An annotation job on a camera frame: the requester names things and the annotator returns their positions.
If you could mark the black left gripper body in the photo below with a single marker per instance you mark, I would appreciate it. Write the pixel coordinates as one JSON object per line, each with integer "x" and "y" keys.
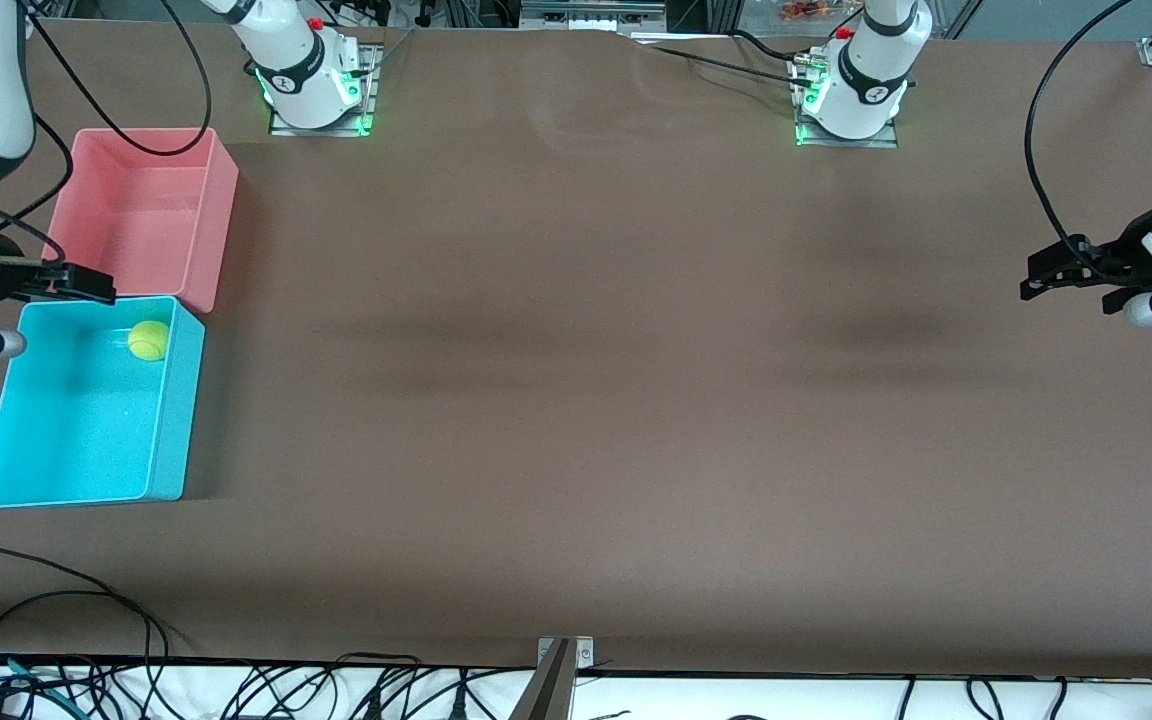
{"x": 1126, "y": 251}

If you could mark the yellow-green tennis ball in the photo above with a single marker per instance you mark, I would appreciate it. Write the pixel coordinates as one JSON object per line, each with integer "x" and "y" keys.
{"x": 148, "y": 340}

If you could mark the pink plastic bin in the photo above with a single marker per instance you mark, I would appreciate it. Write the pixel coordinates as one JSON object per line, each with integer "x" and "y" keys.
{"x": 156, "y": 220}

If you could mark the blue plastic bin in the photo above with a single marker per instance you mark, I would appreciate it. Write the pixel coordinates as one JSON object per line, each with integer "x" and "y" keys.
{"x": 76, "y": 430}

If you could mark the orange background item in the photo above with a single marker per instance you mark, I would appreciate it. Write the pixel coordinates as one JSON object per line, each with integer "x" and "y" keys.
{"x": 811, "y": 10}

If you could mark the large table cover mat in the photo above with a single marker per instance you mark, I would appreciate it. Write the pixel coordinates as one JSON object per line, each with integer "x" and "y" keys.
{"x": 576, "y": 450}

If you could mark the white lower shelf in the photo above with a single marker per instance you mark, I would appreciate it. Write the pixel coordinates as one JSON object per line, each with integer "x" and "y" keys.
{"x": 736, "y": 700}

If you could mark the grey background device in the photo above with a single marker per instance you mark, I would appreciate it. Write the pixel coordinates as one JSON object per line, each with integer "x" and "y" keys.
{"x": 586, "y": 12}

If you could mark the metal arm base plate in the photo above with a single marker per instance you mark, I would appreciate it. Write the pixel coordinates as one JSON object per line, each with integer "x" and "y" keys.
{"x": 321, "y": 131}
{"x": 881, "y": 140}

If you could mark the small metal bracket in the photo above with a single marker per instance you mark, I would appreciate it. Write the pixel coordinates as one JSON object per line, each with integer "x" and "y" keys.
{"x": 584, "y": 655}

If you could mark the dark grey camera post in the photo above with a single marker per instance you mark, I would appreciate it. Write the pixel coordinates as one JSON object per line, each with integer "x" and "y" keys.
{"x": 548, "y": 695}

